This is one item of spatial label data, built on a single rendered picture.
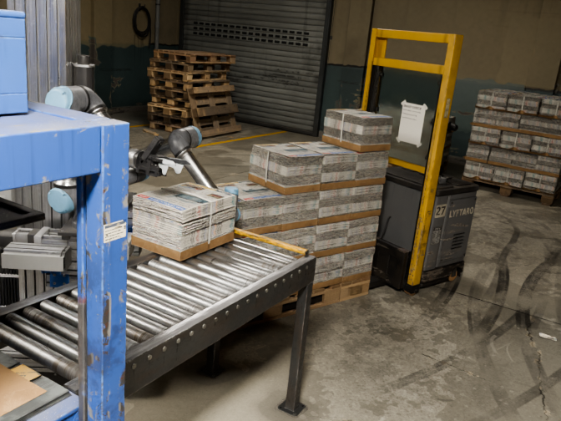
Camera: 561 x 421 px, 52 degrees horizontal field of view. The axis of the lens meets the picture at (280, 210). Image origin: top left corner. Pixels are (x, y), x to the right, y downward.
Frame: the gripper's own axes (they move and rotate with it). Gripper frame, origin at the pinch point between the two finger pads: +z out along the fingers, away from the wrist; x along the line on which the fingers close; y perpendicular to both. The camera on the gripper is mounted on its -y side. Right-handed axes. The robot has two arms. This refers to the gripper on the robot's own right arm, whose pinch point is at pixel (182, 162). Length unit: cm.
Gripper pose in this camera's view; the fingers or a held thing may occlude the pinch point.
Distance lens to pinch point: 231.4
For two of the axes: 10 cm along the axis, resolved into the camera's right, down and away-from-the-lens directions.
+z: 9.2, 2.0, -3.4
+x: -3.6, 1.1, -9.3
